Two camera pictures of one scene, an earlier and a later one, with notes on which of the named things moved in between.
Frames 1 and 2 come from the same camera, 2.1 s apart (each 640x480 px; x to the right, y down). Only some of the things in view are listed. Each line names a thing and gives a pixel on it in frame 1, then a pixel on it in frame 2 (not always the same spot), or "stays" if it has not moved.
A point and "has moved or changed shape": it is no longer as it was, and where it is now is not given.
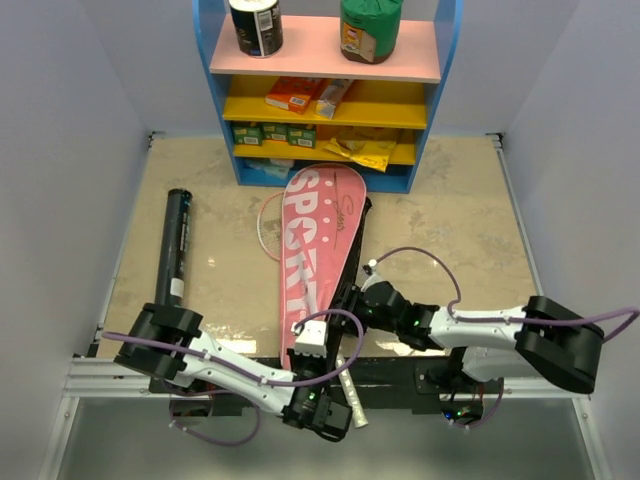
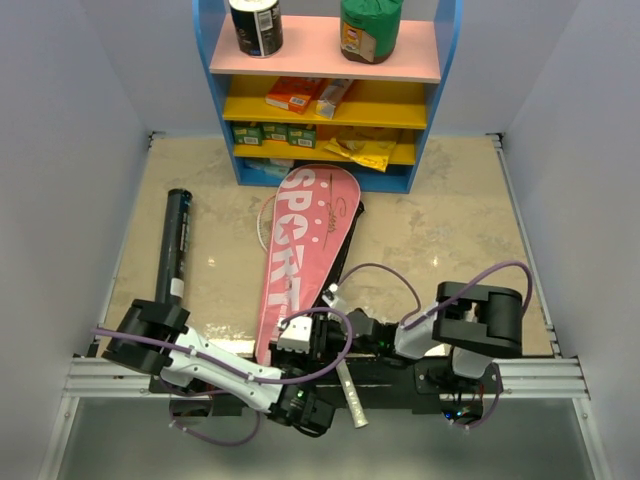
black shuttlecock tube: x=173 y=264 stays
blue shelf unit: x=308 y=105 stays
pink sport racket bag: x=321 y=218 has moved or changed shape
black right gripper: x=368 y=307 -> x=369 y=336
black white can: x=258 y=27 stays
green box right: x=302 y=135 stays
